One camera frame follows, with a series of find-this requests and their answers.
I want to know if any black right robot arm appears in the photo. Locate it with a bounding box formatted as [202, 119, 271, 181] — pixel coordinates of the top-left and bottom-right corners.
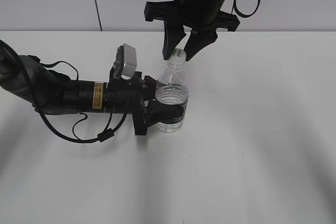
[144, 0, 239, 60]

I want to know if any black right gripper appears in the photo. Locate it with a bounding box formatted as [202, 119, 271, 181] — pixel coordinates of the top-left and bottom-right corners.
[144, 1, 240, 61]

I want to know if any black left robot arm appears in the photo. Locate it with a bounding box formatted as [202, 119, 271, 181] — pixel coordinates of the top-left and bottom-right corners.
[1, 42, 186, 135]

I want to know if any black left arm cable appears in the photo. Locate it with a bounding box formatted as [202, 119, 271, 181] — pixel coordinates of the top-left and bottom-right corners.
[0, 39, 129, 144]

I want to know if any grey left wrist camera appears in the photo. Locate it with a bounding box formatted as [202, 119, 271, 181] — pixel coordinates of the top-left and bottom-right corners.
[113, 44, 137, 79]

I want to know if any clear green-label water bottle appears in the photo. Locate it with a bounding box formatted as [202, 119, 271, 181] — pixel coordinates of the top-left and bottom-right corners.
[155, 62, 189, 133]

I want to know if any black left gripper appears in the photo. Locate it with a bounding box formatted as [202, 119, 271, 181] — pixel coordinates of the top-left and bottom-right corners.
[104, 71, 184, 136]

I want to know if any white green-logo bottle cap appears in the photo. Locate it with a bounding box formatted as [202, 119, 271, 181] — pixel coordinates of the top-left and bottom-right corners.
[168, 48, 186, 65]

